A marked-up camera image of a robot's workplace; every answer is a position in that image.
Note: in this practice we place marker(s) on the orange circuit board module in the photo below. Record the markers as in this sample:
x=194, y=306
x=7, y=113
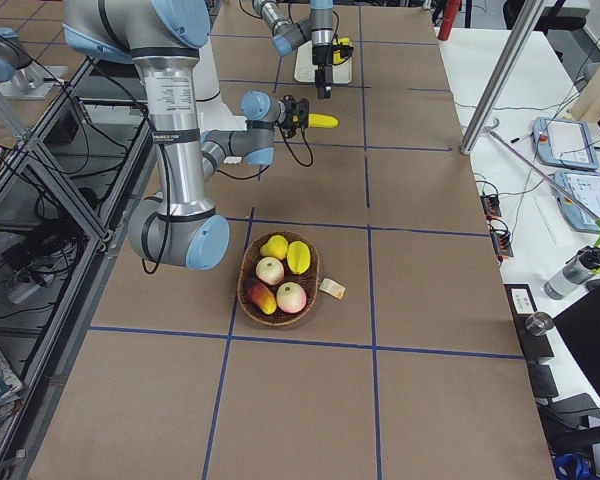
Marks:
x=491, y=206

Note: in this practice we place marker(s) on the pink red apple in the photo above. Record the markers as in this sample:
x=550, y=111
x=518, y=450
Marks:
x=291, y=297

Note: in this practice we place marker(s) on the small paper tag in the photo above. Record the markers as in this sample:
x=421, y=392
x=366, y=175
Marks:
x=332, y=288

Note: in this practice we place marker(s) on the yellow star fruit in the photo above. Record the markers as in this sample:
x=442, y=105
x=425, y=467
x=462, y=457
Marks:
x=298, y=257

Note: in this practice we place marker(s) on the aluminium frame post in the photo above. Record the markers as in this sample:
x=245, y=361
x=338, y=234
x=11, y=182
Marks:
x=528, y=17

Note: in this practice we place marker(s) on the yellow pear in basket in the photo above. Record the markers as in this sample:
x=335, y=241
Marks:
x=276, y=246

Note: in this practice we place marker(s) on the near blue teach pendant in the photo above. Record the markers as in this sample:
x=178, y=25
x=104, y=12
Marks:
x=585, y=188

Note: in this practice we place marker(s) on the grey water bottle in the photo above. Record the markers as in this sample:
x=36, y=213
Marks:
x=580, y=268

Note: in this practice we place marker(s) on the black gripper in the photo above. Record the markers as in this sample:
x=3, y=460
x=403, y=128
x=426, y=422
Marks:
x=289, y=116
x=320, y=56

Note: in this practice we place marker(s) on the white rectangular bear tray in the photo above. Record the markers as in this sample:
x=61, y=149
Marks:
x=304, y=70

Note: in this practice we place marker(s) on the woven wicker fruit basket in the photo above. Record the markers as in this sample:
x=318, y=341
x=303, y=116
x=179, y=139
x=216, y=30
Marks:
x=308, y=280

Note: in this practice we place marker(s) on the red fire extinguisher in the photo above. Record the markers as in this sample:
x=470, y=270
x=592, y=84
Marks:
x=451, y=8

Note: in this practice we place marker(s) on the blue teach pendant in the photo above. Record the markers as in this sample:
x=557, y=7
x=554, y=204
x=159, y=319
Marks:
x=585, y=188
x=565, y=143

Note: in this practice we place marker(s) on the green tipped reacher grabber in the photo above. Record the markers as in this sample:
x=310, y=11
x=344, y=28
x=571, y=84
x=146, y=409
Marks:
x=490, y=130

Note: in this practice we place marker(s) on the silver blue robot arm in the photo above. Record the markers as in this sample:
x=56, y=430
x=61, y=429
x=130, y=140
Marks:
x=179, y=224
x=318, y=30

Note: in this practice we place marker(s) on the far blue teach pendant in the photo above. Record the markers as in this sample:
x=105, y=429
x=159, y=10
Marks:
x=565, y=143

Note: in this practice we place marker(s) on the yellow banana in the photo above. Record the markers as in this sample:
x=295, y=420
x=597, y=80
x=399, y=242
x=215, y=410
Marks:
x=342, y=50
x=322, y=121

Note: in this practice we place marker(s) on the small metal cup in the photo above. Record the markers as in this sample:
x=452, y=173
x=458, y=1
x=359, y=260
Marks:
x=538, y=323

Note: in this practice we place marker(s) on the yellow orange pear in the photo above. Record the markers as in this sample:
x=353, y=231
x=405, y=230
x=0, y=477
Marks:
x=260, y=295

